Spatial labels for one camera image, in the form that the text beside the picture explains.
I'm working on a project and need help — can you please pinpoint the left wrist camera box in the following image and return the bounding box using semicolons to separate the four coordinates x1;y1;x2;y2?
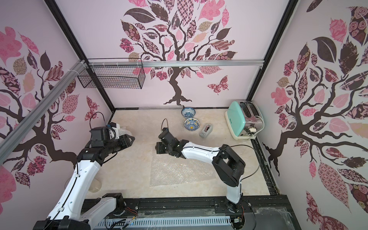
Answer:
107;122;120;140

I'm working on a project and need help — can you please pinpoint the mint green toaster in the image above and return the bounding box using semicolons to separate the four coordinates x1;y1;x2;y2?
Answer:
225;100;265;140

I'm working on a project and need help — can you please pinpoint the white slotted cable duct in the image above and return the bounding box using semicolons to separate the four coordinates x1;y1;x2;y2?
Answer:
95;216;233;230

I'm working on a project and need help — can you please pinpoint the blue white patterned bowl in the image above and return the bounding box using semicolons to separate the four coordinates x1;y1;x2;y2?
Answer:
181;107;196;118

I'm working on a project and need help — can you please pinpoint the black wire wall basket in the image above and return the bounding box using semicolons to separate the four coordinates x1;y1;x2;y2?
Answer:
78;57;146;89

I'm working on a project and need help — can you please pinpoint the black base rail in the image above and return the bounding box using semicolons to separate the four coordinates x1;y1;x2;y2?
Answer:
81;195;301;230

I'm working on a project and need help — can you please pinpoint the grey tape dispenser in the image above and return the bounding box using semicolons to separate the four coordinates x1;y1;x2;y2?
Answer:
199;123;213;139

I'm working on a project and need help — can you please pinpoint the aluminium frame bar back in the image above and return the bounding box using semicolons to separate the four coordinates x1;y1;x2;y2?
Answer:
142;59;265;68

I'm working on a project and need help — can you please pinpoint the clear plastic cup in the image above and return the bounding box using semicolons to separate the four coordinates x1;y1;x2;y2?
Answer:
64;175;102;193

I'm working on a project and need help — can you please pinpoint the blue yellow patterned bowl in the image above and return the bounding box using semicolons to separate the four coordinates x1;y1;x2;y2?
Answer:
184;118;200;131

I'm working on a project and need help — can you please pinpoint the white toaster power cable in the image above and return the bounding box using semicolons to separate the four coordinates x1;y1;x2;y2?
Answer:
248;114;265;136

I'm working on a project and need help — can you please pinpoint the aluminium frame bar left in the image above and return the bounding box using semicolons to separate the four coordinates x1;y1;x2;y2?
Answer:
1;60;86;164

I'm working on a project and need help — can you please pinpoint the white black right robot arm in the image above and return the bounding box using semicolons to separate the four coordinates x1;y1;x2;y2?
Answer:
155;127;245;205

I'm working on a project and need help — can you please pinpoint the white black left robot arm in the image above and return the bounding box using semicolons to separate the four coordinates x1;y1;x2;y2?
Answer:
33;126;135;230

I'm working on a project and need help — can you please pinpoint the aluminium frame bar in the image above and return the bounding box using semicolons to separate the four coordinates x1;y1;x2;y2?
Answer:
1;60;86;164
142;59;265;68

